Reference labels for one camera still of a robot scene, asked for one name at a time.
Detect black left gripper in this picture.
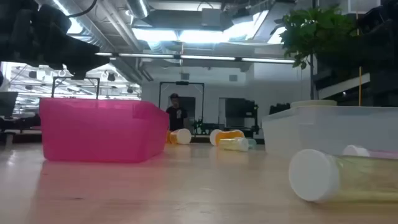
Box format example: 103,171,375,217
15,0,110,80

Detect orange pill bottle white cap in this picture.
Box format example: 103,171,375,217
209,129,246,147
166,128,193,146

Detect purple pill bottle white cap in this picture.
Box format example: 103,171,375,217
341,144,398,161

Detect yellow pill bottle white cap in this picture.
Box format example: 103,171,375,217
288,148,398,205
218,137,250,152

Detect pink translucent plastic bin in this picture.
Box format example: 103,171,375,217
39,97,170,164

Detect clear plastic bin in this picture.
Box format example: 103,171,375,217
261,105,398,160

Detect green leafy plant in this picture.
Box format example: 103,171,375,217
270,4,358,101

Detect white-edged black shelf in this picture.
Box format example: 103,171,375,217
313,55,398,108

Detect black monitor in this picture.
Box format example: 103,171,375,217
0,91,19,118

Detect person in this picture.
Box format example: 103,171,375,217
165,92,188,131

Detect long ceiling light bar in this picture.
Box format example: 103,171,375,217
95,52,295,65

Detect grey ceiling unit box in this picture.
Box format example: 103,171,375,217
200,8,224,28

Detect black background equipment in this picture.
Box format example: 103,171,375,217
269,102,290,115

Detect black equipment rack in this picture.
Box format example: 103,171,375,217
224,98,261,138

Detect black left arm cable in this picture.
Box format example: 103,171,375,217
67,0,98,18

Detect silver ventilation duct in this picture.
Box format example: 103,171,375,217
126,0,150,19

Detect black rectangular station frame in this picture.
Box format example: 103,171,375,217
158,81,205,134

